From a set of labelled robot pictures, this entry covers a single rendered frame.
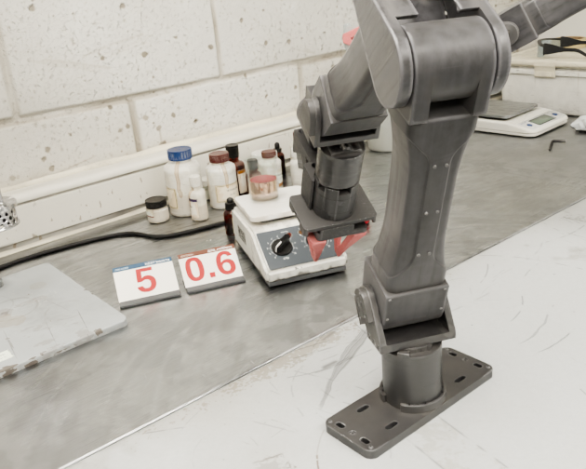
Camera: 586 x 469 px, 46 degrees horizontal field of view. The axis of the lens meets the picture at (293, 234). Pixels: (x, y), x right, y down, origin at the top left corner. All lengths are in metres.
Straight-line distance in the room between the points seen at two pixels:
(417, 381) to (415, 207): 0.20
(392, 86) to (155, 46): 0.97
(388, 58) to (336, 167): 0.30
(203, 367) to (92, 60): 0.73
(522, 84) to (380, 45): 1.49
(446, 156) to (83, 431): 0.48
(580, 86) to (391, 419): 1.37
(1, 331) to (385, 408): 0.55
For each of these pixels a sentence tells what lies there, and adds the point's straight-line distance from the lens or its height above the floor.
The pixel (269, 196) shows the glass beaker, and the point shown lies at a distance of 1.11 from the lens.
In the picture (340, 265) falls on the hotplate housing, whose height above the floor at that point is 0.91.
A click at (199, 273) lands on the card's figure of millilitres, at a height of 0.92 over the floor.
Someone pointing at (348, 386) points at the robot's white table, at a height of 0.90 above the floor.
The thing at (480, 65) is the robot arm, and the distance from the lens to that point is 0.55.
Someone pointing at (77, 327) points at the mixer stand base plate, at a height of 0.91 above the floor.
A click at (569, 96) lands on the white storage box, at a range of 1.98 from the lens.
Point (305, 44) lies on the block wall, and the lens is 1.69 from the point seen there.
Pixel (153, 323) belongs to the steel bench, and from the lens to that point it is 0.98.
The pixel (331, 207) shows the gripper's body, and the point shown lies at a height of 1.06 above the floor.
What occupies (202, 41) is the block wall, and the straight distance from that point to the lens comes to 1.52.
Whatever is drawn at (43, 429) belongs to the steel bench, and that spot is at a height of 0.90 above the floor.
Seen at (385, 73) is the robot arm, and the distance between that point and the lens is 0.55.
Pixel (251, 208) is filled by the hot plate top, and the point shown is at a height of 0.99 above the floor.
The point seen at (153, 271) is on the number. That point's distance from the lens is 1.07.
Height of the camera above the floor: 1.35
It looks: 22 degrees down
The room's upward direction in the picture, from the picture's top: 5 degrees counter-clockwise
